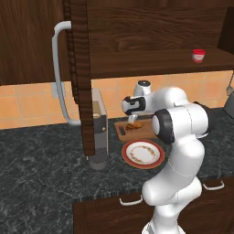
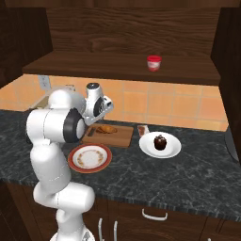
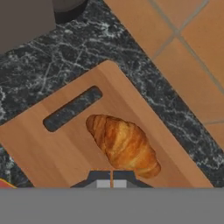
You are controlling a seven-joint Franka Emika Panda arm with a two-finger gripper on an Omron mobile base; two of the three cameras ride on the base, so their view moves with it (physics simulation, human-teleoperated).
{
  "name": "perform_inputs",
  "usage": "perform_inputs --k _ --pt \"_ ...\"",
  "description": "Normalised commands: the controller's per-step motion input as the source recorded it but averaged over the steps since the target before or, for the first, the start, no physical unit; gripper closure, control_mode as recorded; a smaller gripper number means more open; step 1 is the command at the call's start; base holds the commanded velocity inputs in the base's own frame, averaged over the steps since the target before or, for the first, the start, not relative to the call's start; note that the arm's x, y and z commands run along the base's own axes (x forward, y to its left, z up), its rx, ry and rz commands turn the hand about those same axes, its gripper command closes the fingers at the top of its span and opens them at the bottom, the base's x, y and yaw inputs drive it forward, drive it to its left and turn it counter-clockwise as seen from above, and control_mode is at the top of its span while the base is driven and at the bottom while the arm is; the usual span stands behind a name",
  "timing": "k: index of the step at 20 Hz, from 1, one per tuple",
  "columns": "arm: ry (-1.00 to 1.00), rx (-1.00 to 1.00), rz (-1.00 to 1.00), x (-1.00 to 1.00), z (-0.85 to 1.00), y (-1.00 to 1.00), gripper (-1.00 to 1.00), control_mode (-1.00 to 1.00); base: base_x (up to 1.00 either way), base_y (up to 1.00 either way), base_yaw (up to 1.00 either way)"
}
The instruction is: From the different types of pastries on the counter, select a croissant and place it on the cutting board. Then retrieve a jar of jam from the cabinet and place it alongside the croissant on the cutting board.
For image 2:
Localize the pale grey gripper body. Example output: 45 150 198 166
82 107 110 127

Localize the golden brown croissant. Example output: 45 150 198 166
95 124 119 135

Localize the wooden cutting board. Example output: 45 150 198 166
81 123 135 149

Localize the red lidded jam jar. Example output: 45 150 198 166
146 55 163 72

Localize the dark wooden cabinet door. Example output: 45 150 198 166
0 0 55 89
209 5 241 149

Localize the red rimmed patterned plate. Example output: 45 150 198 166
67 143 113 174

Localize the small brown and white pastry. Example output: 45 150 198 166
137 124 150 137

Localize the beige box on worktop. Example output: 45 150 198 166
28 95 51 111

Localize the dark chocolate cupcake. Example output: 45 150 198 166
153 134 168 152

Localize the plain white plate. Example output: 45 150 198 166
138 131 183 159

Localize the dark wooden base cupboard door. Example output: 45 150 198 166
5 182 64 241

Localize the dark wooden drawer front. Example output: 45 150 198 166
107 201 209 241

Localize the dark wooden wall cabinet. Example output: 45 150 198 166
22 0 222 87

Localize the white cupboard door handle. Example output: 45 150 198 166
97 217 104 241
112 220 119 241

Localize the white drawer handle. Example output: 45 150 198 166
140 208 169 222

